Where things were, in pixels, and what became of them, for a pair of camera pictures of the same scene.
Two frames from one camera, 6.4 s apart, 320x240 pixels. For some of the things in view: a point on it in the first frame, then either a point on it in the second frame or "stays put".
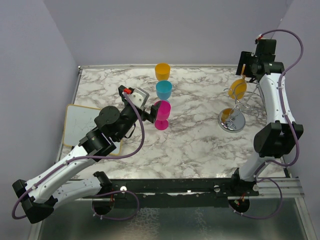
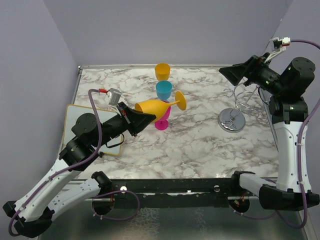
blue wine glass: (164, 89) stays put
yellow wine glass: (237, 88) -> (158, 107)
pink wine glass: (163, 113) stays put
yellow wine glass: (162, 71) stays put
